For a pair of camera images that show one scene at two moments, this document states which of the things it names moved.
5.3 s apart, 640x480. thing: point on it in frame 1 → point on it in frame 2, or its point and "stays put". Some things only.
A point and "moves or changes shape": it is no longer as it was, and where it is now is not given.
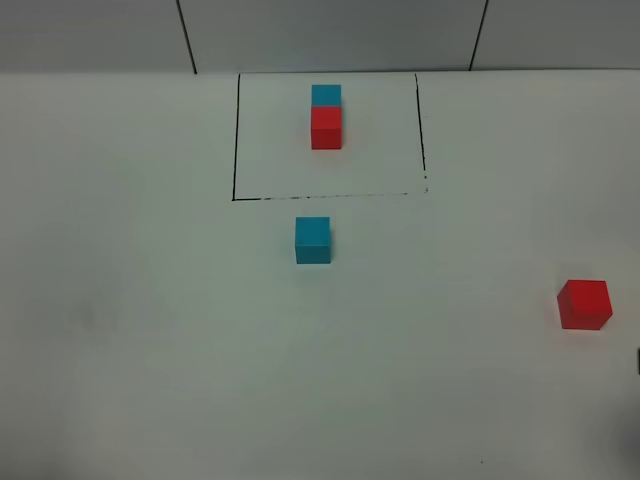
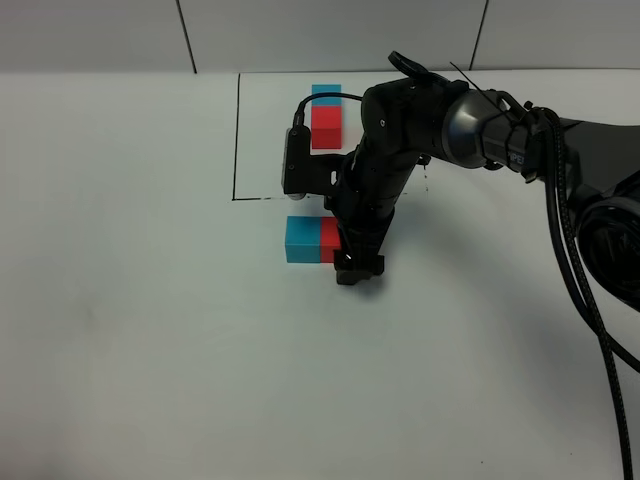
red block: [584, 304] moves or changes shape
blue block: [312, 239] moves or changes shape
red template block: [326, 127] stays put
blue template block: [329, 95] stays put
